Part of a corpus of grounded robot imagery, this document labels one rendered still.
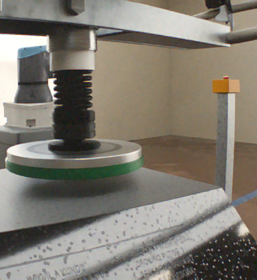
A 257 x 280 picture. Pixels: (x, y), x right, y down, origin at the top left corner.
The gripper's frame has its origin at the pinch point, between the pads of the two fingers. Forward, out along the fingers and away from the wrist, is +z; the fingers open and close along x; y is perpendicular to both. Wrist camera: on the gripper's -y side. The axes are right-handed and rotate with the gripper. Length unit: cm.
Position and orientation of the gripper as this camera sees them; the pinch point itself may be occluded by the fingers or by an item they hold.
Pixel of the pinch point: (231, 27)
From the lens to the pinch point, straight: 138.1
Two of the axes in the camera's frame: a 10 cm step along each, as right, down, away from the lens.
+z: 3.0, 8.8, 3.8
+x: -2.2, 4.5, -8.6
